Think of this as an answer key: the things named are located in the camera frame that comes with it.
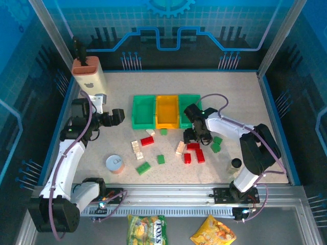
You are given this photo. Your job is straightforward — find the green plastic bin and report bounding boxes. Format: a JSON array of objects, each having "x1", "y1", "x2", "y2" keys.
[
  {"x1": 132, "y1": 94, "x2": 157, "y2": 130},
  {"x1": 178, "y1": 94, "x2": 202, "y2": 129}
]

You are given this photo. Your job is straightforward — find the yellow plastic bin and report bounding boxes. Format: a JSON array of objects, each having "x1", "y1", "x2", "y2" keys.
[{"x1": 155, "y1": 94, "x2": 180, "y2": 130}]

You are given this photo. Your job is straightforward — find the long green lego brick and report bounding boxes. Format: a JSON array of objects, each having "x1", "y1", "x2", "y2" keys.
[{"x1": 135, "y1": 161, "x2": 151, "y2": 176}]

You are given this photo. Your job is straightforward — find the small jar with black lid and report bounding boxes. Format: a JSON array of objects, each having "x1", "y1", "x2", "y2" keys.
[{"x1": 228, "y1": 158, "x2": 243, "y2": 176}]

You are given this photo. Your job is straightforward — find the tin can with pull tab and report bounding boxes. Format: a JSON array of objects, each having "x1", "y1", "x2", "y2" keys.
[{"x1": 105, "y1": 155, "x2": 126, "y2": 176}]

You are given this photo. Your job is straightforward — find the cream knife block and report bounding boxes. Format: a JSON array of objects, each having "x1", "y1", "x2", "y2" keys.
[{"x1": 71, "y1": 55, "x2": 107, "y2": 95}]

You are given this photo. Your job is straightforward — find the small circuit board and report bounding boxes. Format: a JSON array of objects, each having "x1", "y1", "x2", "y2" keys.
[
  {"x1": 233, "y1": 206, "x2": 252, "y2": 222},
  {"x1": 95, "y1": 200, "x2": 109, "y2": 215}
]

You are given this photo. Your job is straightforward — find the yellow snack bag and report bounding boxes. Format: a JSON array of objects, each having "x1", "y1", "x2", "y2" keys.
[{"x1": 190, "y1": 214, "x2": 238, "y2": 245}]

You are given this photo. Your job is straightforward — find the green snack bag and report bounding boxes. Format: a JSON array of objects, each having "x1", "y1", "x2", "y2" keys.
[{"x1": 127, "y1": 214, "x2": 170, "y2": 245}]

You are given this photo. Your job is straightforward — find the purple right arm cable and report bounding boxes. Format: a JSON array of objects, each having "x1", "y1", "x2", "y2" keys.
[{"x1": 195, "y1": 93, "x2": 288, "y2": 179}]

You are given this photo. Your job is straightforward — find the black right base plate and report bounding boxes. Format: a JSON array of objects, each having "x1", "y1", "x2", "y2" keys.
[{"x1": 213, "y1": 187, "x2": 261, "y2": 204}]

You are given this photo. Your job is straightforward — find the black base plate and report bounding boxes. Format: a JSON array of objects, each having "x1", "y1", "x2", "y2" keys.
[
  {"x1": 102, "y1": 187, "x2": 124, "y2": 205},
  {"x1": 213, "y1": 187, "x2": 261, "y2": 204}
]

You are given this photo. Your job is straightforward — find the aluminium frame rail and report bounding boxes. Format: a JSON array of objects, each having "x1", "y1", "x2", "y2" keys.
[{"x1": 30, "y1": 183, "x2": 306, "y2": 207}]

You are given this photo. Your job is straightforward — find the black knife handle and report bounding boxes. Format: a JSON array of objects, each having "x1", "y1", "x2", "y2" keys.
[{"x1": 72, "y1": 36, "x2": 87, "y2": 66}]

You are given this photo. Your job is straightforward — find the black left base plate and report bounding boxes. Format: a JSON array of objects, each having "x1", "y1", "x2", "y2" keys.
[{"x1": 102, "y1": 187, "x2": 124, "y2": 205}]

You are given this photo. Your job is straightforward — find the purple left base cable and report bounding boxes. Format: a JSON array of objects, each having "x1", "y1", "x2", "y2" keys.
[{"x1": 94, "y1": 190, "x2": 128, "y2": 222}]

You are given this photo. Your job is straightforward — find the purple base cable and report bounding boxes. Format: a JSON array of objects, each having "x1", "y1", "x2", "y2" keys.
[
  {"x1": 94, "y1": 190, "x2": 128, "y2": 222},
  {"x1": 242, "y1": 183, "x2": 268, "y2": 223}
]

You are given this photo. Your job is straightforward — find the slotted grey cable duct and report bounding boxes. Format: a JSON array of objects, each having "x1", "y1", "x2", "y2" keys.
[{"x1": 80, "y1": 205, "x2": 237, "y2": 218}]

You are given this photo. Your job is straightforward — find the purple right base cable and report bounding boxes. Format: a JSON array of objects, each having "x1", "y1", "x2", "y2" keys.
[{"x1": 242, "y1": 183, "x2": 268, "y2": 223}]

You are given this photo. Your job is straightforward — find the aluminium frame post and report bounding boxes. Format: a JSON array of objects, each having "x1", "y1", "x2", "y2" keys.
[
  {"x1": 256, "y1": 0, "x2": 307, "y2": 79},
  {"x1": 28, "y1": 0, "x2": 77, "y2": 77}
]

